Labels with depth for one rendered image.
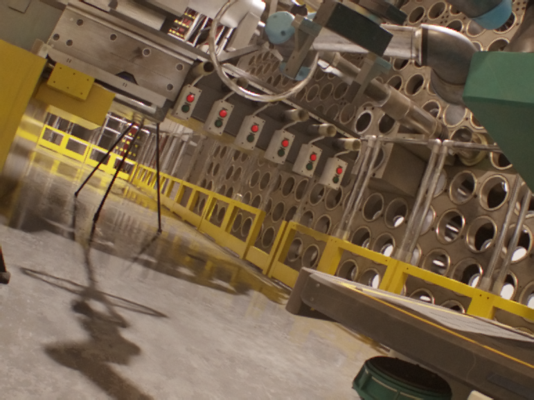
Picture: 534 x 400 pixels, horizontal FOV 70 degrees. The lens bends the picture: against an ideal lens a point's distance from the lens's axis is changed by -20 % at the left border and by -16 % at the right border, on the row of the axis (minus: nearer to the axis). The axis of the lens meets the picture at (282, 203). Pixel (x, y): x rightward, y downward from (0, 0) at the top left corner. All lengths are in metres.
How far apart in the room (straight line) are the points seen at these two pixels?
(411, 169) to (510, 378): 3.05
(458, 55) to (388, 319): 0.69
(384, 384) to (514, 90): 0.30
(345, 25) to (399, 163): 2.55
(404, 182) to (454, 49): 2.40
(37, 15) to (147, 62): 0.61
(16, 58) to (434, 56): 1.39
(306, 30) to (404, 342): 0.51
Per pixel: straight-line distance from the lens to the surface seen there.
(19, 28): 2.16
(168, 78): 2.11
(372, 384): 0.45
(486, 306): 1.77
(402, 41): 0.96
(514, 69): 0.43
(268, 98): 1.41
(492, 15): 0.73
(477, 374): 0.33
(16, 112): 1.69
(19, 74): 1.70
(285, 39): 1.00
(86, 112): 1.80
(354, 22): 0.74
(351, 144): 2.30
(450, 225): 3.37
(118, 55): 2.09
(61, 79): 1.69
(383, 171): 3.14
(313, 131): 2.31
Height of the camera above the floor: 0.35
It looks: 2 degrees up
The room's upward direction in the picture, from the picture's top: 22 degrees clockwise
